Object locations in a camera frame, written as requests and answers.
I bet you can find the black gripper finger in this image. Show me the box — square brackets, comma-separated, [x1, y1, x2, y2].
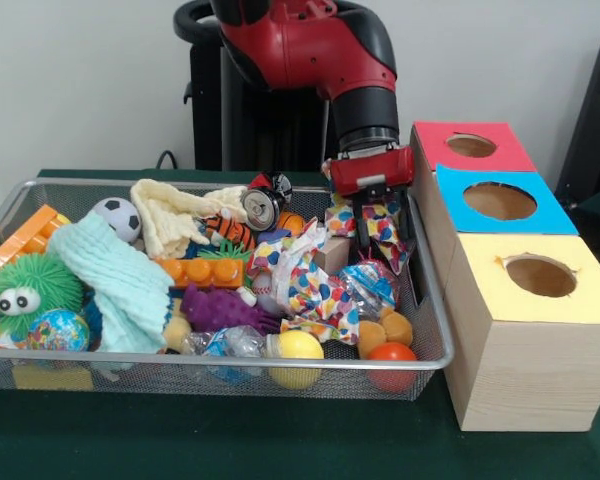
[352, 197, 372, 250]
[397, 188, 416, 246]

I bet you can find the wire mesh bin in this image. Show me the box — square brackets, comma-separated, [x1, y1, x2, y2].
[0, 177, 455, 403]

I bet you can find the dark green tablecloth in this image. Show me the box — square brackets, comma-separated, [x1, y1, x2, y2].
[0, 168, 600, 480]

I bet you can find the black panel stand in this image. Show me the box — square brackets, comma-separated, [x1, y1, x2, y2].
[553, 32, 600, 204]

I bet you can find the purple knobbly toy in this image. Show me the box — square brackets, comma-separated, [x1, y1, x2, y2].
[179, 282, 285, 337]

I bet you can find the red orange ball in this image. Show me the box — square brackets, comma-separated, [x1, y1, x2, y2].
[367, 342, 420, 394]

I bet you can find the mint green cloth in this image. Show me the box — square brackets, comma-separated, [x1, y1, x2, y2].
[47, 209, 176, 355]

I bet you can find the crushed soda can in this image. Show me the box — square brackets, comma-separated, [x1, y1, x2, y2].
[239, 171, 295, 232]

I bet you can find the green spiky ball with eyes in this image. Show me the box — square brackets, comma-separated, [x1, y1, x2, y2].
[0, 251, 86, 341]

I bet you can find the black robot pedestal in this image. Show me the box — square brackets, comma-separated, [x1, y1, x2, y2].
[173, 0, 344, 174]

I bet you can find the globe print ball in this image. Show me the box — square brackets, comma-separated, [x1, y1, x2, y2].
[25, 308, 91, 352]

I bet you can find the wooden three-hole box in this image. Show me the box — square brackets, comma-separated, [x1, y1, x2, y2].
[402, 120, 600, 433]

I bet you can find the yellow ball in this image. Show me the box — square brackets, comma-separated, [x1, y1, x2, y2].
[268, 329, 326, 391]

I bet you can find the small soccer ball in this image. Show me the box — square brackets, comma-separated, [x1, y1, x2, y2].
[91, 197, 143, 245]

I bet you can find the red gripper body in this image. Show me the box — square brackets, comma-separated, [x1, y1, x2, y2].
[328, 144, 416, 197]

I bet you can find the orange studded building brick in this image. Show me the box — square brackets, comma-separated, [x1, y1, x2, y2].
[154, 255, 245, 291]

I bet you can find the cream waffle cloth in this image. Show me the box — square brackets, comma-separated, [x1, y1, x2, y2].
[129, 178, 251, 260]

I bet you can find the polka dot cloth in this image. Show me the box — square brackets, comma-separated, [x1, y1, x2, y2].
[247, 192, 414, 346]

